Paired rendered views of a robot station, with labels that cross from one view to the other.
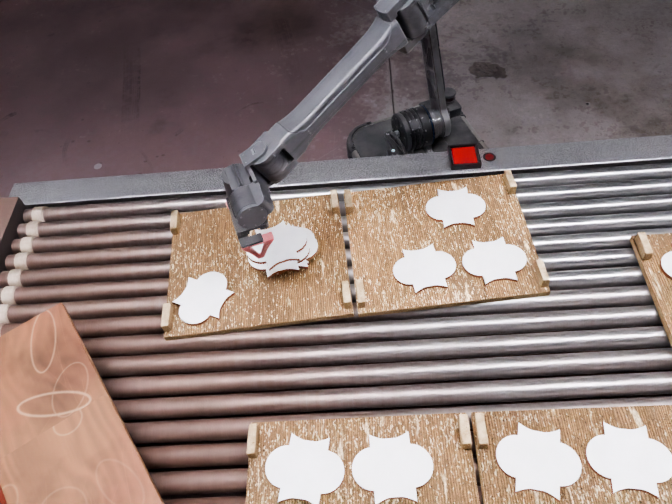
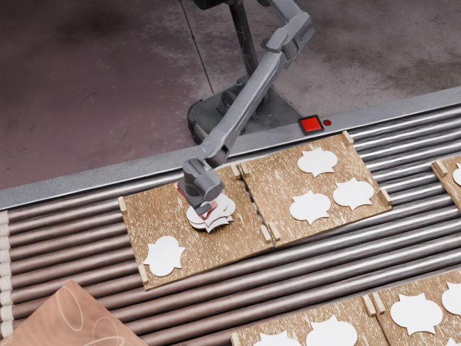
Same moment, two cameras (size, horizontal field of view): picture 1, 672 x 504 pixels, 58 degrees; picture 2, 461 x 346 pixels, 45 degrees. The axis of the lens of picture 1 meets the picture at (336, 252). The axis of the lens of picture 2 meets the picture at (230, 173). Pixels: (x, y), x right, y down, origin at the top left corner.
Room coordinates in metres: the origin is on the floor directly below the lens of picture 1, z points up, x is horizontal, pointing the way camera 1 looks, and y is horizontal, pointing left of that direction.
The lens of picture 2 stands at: (-0.13, 0.40, 2.44)
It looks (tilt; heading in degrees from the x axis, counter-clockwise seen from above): 52 degrees down; 340
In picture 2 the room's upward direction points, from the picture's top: 2 degrees counter-clockwise
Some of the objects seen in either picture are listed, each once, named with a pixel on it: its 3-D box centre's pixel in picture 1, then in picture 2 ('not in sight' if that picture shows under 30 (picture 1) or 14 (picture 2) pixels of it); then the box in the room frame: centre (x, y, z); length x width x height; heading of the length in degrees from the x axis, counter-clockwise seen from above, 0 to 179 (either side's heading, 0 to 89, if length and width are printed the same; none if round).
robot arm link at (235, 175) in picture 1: (239, 184); (194, 172); (0.81, 0.16, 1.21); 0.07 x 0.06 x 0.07; 15
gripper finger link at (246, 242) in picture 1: (255, 238); (202, 207); (0.78, 0.16, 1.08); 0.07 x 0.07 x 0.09; 14
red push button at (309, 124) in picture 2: (464, 156); (311, 125); (1.08, -0.36, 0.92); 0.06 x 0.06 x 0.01; 84
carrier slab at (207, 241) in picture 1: (257, 261); (193, 223); (0.84, 0.18, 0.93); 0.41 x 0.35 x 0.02; 89
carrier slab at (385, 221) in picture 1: (438, 240); (312, 186); (0.83, -0.24, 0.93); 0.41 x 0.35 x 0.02; 88
